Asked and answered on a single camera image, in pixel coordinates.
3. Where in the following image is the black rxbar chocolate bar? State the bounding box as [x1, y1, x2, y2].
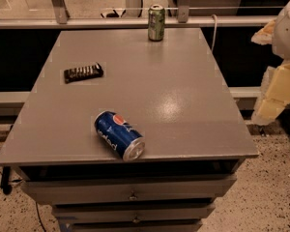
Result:
[64, 63, 103, 84]

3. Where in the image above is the blue pepsi can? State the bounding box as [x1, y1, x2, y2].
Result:
[94, 111, 145, 161]

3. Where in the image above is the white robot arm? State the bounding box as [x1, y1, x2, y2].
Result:
[251, 1, 290, 126]

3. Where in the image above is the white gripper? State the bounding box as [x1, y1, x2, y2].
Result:
[251, 20, 290, 126]

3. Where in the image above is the grey drawer cabinet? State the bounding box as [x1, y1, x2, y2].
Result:
[0, 28, 257, 232]

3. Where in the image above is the white cable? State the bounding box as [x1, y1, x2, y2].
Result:
[210, 14, 218, 53]

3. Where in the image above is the black floor cable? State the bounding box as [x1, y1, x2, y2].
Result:
[0, 147, 47, 232]

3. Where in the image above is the green soda can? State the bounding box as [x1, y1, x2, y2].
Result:
[148, 4, 165, 42]

